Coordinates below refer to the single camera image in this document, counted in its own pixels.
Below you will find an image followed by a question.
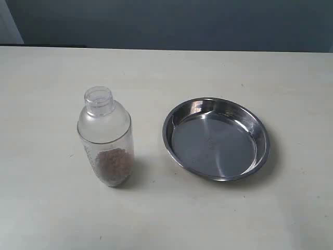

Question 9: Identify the clear plastic shaker bottle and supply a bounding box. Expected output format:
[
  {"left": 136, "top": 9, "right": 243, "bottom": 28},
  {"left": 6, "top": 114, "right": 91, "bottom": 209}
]
[{"left": 77, "top": 86, "right": 134, "bottom": 188}]

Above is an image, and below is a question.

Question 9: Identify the round stainless steel tray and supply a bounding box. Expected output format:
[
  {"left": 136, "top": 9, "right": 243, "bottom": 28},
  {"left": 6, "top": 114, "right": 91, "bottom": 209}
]
[{"left": 162, "top": 97, "right": 271, "bottom": 181}]

